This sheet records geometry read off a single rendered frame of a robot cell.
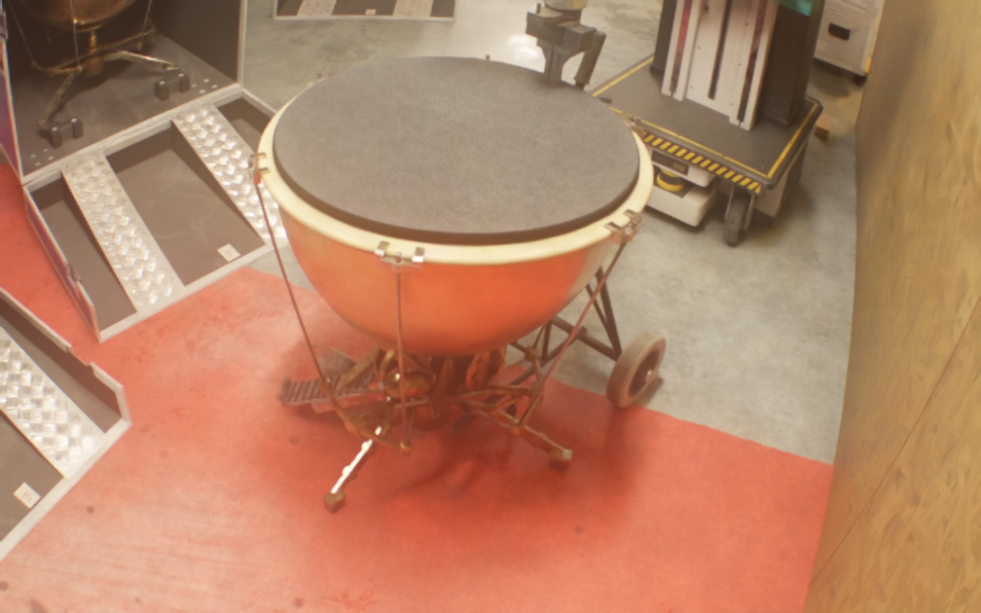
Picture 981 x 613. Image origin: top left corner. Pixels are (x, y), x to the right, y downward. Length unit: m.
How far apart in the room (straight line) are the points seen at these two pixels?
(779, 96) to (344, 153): 1.90
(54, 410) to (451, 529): 1.08
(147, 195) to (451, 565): 1.68
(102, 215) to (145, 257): 0.26
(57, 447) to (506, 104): 1.35
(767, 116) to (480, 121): 1.67
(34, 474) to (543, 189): 1.41
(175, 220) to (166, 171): 0.32
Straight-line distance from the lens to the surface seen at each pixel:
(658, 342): 2.19
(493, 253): 1.34
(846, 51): 4.74
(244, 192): 2.81
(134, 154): 3.13
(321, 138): 1.56
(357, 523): 1.93
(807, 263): 3.02
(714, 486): 2.15
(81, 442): 2.14
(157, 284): 2.53
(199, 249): 2.66
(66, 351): 2.25
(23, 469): 2.15
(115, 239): 2.68
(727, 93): 3.03
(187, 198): 2.90
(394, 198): 1.39
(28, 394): 2.25
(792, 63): 3.04
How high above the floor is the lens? 1.56
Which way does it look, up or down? 38 degrees down
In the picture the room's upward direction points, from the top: 9 degrees clockwise
